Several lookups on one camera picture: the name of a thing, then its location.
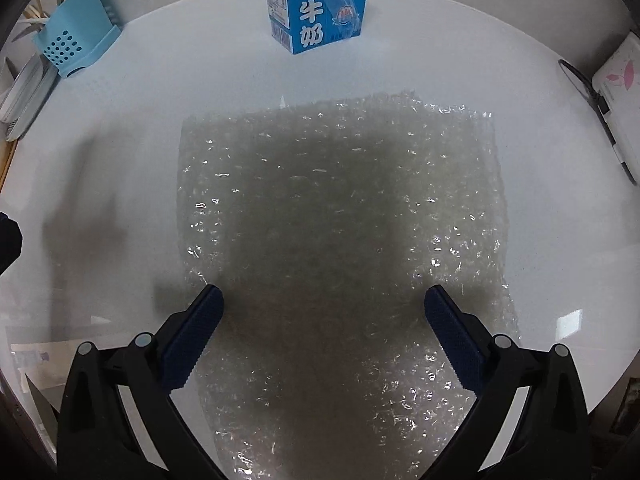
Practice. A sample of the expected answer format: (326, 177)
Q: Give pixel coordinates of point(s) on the white rice cooker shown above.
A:
(622, 90)

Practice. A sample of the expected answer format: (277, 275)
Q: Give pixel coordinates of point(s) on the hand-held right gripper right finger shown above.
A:
(450, 337)

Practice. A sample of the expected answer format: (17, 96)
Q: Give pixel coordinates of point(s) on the wooden trivet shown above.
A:
(9, 160)

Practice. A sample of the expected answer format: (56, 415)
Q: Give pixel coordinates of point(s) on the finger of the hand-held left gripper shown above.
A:
(10, 245)

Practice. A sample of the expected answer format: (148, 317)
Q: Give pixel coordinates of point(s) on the blue utensil holder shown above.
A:
(75, 35)

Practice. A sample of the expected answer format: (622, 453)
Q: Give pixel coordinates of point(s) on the bubble wrap sheet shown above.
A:
(340, 210)

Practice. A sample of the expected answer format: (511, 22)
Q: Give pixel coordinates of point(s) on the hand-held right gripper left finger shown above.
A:
(197, 332)

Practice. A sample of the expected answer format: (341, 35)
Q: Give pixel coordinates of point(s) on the blue milk carton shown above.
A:
(320, 10)

